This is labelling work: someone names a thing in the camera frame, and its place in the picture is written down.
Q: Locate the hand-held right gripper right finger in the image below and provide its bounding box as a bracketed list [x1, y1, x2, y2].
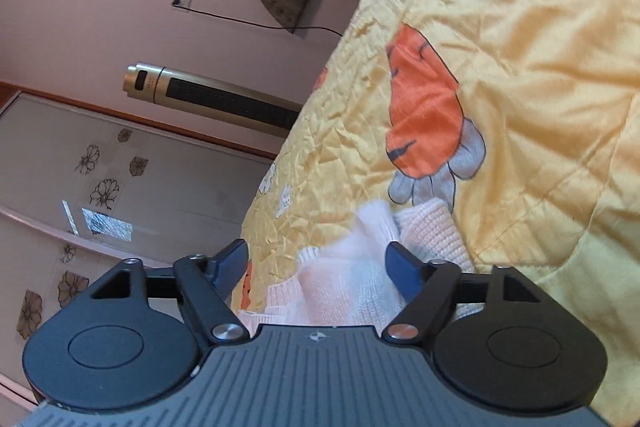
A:
[381, 241, 539, 349]

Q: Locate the gold tower fan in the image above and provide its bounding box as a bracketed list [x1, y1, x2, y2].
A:
[123, 62, 304, 140]

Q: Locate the black power cable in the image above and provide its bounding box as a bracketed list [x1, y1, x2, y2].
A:
[172, 0, 347, 38]

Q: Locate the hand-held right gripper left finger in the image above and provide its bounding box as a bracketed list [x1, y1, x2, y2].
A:
[86, 238, 251, 350]

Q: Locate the wardrobe door with flower stickers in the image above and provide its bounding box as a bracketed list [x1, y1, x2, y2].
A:
[0, 91, 277, 408]

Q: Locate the yellow printed blanket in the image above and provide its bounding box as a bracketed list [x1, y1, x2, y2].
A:
[230, 0, 640, 427]

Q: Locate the white knit sweater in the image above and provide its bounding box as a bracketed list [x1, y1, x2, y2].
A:
[235, 198, 477, 329]

